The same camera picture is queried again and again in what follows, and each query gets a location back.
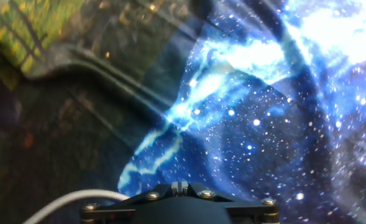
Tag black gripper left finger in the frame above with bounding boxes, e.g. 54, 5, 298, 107
80, 182, 180, 224

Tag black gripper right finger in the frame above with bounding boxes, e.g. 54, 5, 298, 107
179, 182, 280, 224

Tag galaxy print cloth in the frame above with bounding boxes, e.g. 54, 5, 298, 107
0, 0, 366, 224

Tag white power strip cable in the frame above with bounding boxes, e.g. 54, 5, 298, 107
22, 189, 130, 224

